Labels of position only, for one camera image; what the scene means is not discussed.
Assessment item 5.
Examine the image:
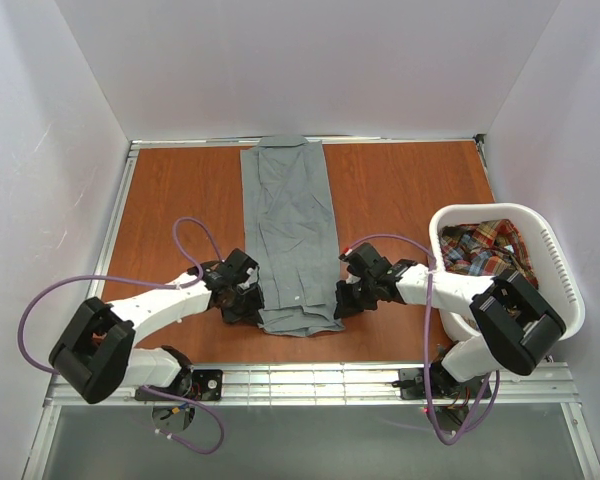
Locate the grey long sleeve shirt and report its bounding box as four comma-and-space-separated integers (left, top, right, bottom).
240, 135, 344, 337

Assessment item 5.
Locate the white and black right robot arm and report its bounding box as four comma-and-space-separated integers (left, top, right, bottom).
334, 242, 569, 395

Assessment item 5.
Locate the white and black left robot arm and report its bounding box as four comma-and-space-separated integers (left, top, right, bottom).
49, 249, 264, 404

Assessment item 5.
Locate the red plaid shirt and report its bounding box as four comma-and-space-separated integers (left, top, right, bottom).
439, 219, 539, 289

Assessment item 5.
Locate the white plastic laundry basket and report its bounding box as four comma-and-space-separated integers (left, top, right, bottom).
429, 203, 585, 340

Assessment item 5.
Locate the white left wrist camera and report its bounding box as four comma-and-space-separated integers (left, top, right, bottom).
238, 267, 260, 290

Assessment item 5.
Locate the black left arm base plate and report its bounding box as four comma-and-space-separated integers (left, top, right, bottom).
134, 368, 223, 401

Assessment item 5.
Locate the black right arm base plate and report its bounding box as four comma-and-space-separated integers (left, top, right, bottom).
392, 361, 482, 400

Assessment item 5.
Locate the aluminium left frame rail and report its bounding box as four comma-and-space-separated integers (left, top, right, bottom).
67, 139, 140, 361

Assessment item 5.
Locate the aluminium frame rail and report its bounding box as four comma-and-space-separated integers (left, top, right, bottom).
67, 139, 140, 361
43, 362, 581, 407

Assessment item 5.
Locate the aluminium front frame rail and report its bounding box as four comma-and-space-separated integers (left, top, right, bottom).
43, 362, 581, 407

